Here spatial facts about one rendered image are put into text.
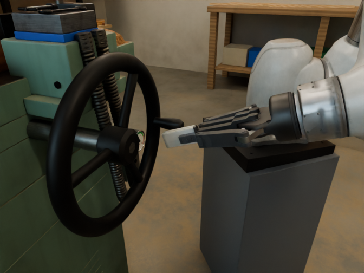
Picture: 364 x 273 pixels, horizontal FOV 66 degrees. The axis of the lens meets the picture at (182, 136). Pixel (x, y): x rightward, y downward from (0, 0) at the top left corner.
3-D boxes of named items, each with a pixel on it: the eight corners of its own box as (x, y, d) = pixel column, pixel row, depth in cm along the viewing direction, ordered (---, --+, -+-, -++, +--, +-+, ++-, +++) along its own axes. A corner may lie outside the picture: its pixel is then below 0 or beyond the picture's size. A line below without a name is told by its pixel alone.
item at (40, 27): (64, 43, 43) (57, 2, 41) (10, 38, 47) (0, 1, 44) (112, 31, 54) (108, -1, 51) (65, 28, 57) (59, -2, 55)
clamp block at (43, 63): (74, 102, 46) (63, 45, 42) (12, 92, 50) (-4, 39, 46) (122, 77, 58) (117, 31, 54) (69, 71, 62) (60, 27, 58)
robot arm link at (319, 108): (341, 85, 36) (291, 96, 38) (350, 148, 39) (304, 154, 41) (332, 69, 43) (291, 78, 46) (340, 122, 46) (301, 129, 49)
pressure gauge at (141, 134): (136, 162, 77) (133, 136, 73) (123, 159, 79) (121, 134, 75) (146, 151, 83) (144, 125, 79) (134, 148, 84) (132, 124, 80)
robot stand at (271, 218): (257, 230, 135) (277, 116, 107) (299, 286, 110) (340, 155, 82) (199, 247, 127) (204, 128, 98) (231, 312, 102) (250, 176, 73)
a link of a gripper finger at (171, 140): (201, 140, 51) (200, 142, 50) (168, 146, 54) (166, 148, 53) (196, 125, 50) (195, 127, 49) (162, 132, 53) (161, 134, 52)
